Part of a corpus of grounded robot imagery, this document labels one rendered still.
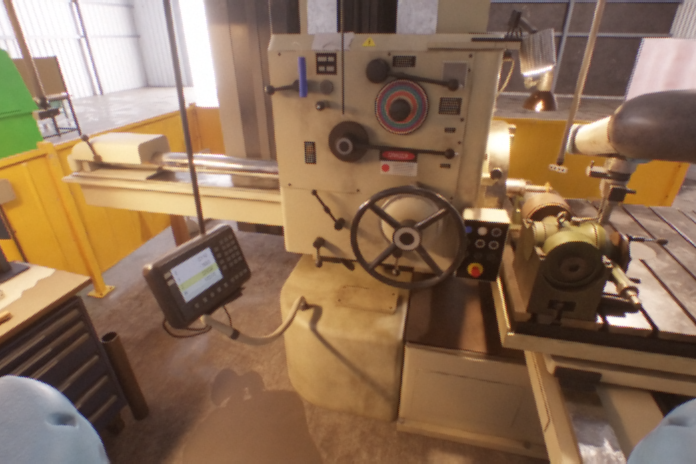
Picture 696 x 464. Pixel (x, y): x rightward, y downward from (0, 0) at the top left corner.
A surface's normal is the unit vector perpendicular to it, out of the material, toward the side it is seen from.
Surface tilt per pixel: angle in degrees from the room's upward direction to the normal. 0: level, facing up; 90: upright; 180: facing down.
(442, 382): 90
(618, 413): 0
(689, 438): 22
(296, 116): 90
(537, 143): 90
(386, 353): 90
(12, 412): 5
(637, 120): 77
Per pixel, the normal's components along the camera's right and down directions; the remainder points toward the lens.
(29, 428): 0.08, -0.89
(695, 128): -0.66, 0.28
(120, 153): -0.22, 0.46
